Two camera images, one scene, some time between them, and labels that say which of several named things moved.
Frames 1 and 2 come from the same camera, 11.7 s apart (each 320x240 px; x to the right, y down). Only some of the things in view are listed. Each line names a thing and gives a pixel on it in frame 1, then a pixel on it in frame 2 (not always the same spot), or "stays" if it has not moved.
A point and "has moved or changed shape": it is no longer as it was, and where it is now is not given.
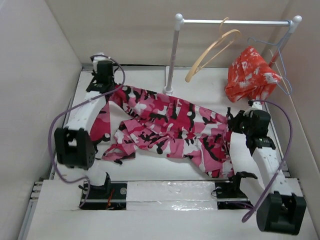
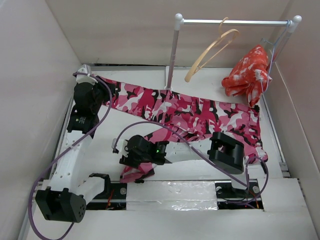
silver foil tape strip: (184, 195) stays
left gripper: (94, 74) -> (100, 86)
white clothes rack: (294, 24) stays
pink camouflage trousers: (144, 122) has moved or changed shape
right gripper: (233, 122) -> (129, 160)
